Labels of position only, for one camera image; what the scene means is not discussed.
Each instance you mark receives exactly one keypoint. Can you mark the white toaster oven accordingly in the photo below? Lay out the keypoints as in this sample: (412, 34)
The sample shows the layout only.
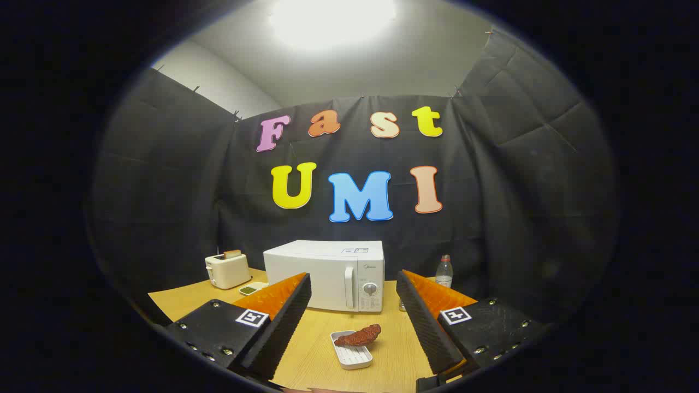
(317, 273)

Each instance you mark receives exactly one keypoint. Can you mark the brown meat piece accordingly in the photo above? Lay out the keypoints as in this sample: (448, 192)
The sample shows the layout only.
(360, 335)

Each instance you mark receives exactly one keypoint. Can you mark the clear water bottle red label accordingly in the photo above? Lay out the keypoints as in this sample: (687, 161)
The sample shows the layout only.
(444, 273)

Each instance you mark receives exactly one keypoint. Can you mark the small white slotted tray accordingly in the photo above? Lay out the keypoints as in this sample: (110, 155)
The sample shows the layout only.
(355, 357)

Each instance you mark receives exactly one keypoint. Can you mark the bread slice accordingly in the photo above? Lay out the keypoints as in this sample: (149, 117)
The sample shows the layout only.
(232, 254)

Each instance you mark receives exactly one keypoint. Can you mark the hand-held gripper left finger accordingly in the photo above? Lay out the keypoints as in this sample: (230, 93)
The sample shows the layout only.
(289, 322)

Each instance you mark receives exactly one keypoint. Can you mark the cream bread toaster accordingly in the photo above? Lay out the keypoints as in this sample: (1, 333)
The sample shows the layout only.
(226, 271)

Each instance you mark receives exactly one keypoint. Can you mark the white divided bean dish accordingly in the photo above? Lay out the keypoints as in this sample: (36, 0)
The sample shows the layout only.
(250, 290)

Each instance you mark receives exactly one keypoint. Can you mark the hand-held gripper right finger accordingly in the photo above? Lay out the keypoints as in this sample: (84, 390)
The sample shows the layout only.
(423, 322)

